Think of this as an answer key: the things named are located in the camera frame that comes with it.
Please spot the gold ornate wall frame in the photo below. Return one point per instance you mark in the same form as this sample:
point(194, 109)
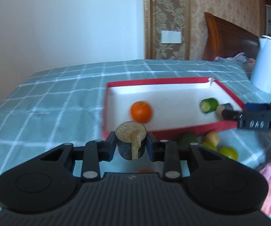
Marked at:
point(170, 15)

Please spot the orange tangerine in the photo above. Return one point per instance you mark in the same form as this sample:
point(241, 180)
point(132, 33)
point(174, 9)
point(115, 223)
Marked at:
point(146, 171)
point(141, 111)

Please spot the wooden headboard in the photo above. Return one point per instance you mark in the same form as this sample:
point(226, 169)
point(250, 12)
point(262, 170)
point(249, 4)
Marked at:
point(226, 39)

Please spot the green plaid bed sheet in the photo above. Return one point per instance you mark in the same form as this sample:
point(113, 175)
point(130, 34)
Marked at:
point(65, 104)

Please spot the dark sugarcane piece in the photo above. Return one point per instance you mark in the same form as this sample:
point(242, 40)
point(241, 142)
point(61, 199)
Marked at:
point(131, 138)
point(222, 107)

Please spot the white wall switch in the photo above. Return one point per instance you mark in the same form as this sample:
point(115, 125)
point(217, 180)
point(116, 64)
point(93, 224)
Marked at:
point(171, 37)

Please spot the brown longan fruit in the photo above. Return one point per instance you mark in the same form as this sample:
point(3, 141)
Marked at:
point(212, 137)

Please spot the green round tomato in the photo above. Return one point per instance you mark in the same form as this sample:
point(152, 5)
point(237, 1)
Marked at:
point(229, 152)
point(209, 145)

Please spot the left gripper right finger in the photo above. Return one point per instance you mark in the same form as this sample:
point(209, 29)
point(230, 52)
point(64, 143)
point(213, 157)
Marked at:
point(165, 151)

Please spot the red shallow cardboard box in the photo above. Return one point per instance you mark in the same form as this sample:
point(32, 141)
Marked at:
point(175, 103)

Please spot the white electric kettle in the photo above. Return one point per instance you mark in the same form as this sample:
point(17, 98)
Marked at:
point(261, 74)

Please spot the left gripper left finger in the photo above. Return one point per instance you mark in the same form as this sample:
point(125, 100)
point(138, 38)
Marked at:
point(94, 152)

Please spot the green cucumber piece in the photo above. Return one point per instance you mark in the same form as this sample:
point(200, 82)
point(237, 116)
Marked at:
point(208, 105)
point(186, 139)

